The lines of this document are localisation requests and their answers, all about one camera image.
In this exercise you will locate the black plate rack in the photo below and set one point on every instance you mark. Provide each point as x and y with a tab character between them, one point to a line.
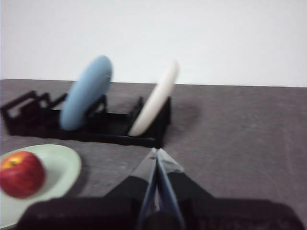
108	127

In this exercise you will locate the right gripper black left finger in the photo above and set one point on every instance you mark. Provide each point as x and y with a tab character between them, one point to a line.
139	184

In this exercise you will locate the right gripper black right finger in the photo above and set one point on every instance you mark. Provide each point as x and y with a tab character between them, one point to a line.
177	184

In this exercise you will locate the beige plate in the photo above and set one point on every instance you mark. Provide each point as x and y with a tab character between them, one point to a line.
156	100

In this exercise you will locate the blue plate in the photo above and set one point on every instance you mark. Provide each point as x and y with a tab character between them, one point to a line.
86	95

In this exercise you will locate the green plate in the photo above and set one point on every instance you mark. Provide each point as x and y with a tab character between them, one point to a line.
62	167

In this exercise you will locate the red yellow apple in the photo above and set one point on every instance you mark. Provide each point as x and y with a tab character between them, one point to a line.
21	175

